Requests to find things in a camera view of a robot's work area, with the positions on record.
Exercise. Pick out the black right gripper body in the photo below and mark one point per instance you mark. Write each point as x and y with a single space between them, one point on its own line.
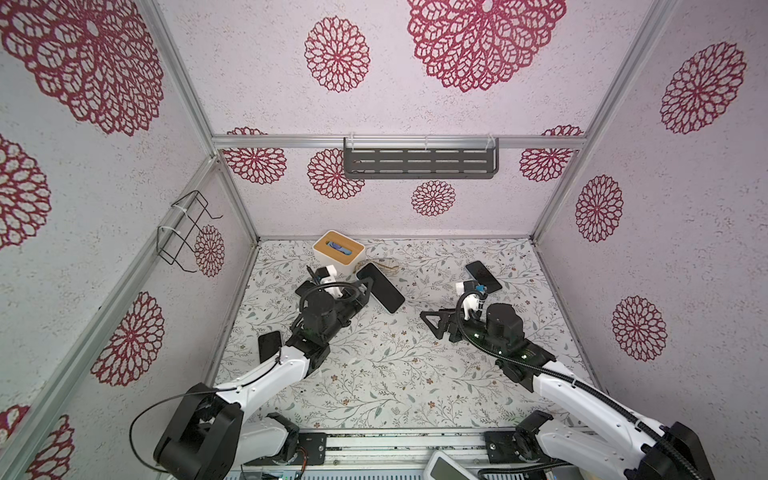
454 327

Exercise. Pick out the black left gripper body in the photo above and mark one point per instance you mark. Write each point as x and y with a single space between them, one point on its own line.
347 307

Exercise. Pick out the black phone with screen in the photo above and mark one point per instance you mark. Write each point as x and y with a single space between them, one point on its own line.
382 288

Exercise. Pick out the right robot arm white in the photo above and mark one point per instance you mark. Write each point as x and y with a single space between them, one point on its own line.
622 443

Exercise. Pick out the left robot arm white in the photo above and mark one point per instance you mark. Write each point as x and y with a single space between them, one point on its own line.
209 433

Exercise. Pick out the black phone far right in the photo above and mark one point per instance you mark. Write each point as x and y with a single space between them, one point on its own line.
482 275

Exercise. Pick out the clear plastic bag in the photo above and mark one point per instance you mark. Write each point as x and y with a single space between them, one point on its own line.
387 265

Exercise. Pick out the white tissue box wooden lid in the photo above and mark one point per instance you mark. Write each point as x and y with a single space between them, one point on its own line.
343 253

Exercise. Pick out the white device at bottom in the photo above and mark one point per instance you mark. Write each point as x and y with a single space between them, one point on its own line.
440 466

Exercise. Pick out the black phone near left wall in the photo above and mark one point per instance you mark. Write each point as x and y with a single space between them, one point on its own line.
269 345

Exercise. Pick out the metal base rail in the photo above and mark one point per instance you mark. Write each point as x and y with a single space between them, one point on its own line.
354 452

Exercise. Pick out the grey wall shelf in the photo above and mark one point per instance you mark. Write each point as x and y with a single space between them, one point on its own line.
397 162

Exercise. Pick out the black wire rack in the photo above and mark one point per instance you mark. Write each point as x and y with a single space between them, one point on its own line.
193 243

